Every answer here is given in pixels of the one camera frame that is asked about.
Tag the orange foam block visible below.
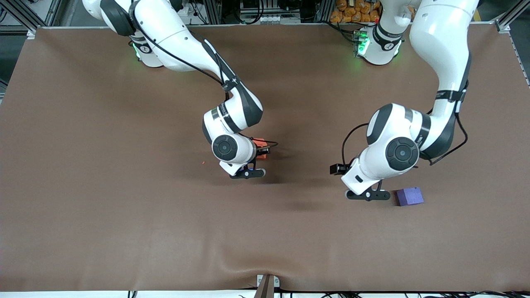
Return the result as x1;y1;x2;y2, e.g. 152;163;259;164
251;137;270;161

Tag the purple foam block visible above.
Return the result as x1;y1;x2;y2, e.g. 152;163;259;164
396;187;424;207

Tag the brown table cloth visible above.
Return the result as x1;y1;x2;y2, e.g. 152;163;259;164
0;24;530;293

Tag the metal table clamp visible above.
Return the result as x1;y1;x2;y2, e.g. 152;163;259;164
253;274;281;298

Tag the white terminal block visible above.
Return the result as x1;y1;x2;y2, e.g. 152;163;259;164
247;14;291;24

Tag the bag of orange items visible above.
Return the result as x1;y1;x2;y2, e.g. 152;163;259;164
330;0;381;24

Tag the white power strip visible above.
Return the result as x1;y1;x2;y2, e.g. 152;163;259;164
177;3;200;18

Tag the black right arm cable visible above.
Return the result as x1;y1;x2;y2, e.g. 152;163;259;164
132;17;279;150

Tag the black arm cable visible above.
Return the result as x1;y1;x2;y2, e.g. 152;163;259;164
132;17;279;150
341;89;469;167

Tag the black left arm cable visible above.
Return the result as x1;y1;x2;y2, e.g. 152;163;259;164
341;89;469;167

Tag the aluminium frame strut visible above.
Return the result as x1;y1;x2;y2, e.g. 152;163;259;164
0;0;63;34

